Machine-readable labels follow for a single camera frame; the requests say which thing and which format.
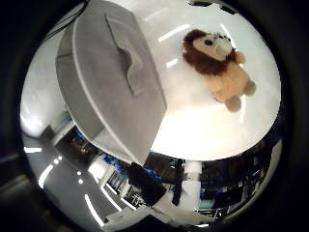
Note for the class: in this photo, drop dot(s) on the grey fabric storage container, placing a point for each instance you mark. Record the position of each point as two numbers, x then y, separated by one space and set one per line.
109 77

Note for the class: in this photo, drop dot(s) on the brown lion plush toy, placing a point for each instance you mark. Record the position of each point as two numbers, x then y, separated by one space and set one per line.
219 67

